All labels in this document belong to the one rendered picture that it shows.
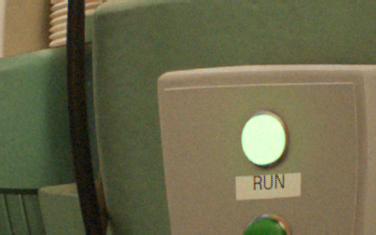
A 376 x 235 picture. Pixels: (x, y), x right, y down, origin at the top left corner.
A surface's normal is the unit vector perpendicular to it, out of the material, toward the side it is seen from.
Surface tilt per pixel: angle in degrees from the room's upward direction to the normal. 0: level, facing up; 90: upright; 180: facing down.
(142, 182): 90
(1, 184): 90
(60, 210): 90
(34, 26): 90
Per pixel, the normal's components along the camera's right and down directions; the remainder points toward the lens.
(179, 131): -0.60, 0.09
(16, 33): 0.83, -0.04
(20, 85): 0.21, 0.04
